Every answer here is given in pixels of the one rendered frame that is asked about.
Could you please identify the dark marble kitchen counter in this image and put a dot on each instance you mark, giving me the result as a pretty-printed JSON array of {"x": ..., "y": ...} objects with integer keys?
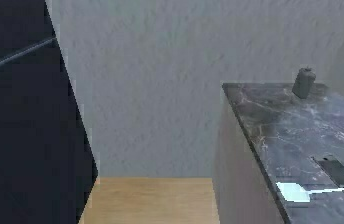
[{"x": 300, "y": 140}]

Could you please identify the black flat rectangular phone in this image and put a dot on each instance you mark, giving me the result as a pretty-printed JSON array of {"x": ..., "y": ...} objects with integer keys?
[{"x": 338, "y": 171}]

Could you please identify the dark grey shaker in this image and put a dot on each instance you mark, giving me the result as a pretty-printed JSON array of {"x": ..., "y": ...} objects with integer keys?
[{"x": 304, "y": 83}]

